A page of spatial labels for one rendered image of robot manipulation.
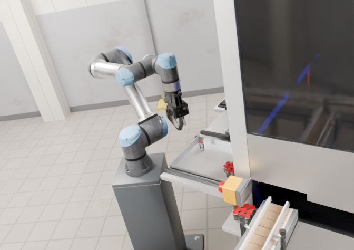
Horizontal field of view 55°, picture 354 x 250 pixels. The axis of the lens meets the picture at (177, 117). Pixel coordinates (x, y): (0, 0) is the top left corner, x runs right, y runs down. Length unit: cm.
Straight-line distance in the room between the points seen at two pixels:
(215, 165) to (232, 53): 68
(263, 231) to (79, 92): 372
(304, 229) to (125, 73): 89
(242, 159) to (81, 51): 340
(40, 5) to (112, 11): 84
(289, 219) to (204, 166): 50
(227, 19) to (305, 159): 49
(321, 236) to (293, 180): 23
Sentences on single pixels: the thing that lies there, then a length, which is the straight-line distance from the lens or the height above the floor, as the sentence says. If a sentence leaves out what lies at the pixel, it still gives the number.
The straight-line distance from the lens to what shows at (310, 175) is 116.
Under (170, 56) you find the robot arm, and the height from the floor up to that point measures 141.
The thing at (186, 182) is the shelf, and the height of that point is 88.
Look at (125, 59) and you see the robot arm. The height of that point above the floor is 132.
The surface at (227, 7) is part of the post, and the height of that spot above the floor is 163.
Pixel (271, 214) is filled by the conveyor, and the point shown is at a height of 93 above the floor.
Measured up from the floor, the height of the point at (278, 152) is 116.
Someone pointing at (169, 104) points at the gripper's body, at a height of 120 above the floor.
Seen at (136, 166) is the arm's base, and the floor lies 85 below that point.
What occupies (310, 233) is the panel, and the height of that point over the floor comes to 84.
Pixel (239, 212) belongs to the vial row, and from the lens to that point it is 128.
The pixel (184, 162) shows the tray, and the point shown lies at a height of 88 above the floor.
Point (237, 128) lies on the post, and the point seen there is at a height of 122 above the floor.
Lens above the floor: 183
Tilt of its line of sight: 28 degrees down
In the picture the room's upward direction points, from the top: 12 degrees counter-clockwise
